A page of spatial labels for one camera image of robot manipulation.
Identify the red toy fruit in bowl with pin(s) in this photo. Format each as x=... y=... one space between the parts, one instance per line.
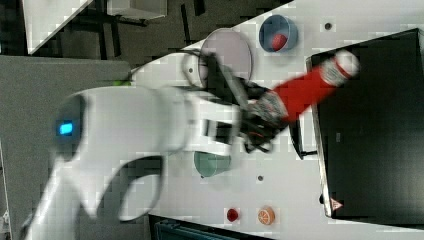
x=278 y=42

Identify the green mug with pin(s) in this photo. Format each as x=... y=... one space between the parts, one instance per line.
x=209 y=165

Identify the lilac round plate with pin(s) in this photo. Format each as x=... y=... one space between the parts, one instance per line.
x=231 y=49

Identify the orange toy slice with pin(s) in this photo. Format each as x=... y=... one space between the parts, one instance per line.
x=266 y=215

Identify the dark blue frame rail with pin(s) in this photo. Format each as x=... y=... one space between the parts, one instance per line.
x=162 y=228

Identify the red ketchup bottle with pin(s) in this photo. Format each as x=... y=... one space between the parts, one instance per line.
x=287 y=101

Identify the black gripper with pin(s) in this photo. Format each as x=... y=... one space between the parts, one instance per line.
x=225 y=85

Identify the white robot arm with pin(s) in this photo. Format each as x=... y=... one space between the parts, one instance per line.
x=110 y=145

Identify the silver black toaster oven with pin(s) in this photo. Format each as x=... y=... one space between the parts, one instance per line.
x=370 y=136

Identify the red toy strawberry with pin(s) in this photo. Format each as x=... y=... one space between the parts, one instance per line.
x=232 y=215

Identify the blue bowl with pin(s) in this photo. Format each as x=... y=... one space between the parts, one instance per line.
x=278 y=24

